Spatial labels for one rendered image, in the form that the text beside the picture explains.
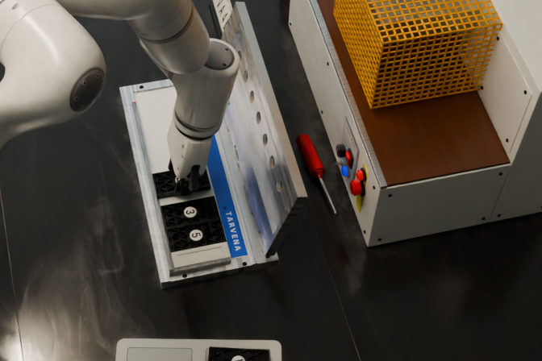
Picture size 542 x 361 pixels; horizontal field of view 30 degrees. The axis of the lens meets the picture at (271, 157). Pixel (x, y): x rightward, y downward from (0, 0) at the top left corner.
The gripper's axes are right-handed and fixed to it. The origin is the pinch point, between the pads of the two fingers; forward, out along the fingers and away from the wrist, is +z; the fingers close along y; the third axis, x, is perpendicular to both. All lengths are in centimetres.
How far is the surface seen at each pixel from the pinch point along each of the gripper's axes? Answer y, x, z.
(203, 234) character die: 12.1, 1.8, 1.1
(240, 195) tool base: 4.9, 10.2, 0.6
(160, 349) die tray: 30.8, -8.7, 5.6
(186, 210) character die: 6.8, -0.1, 1.4
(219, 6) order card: -41.1, 16.2, -1.7
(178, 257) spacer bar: 15.7, -3.2, 2.3
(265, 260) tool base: 19.0, 11.3, 0.3
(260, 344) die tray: 33.7, 7.2, 2.2
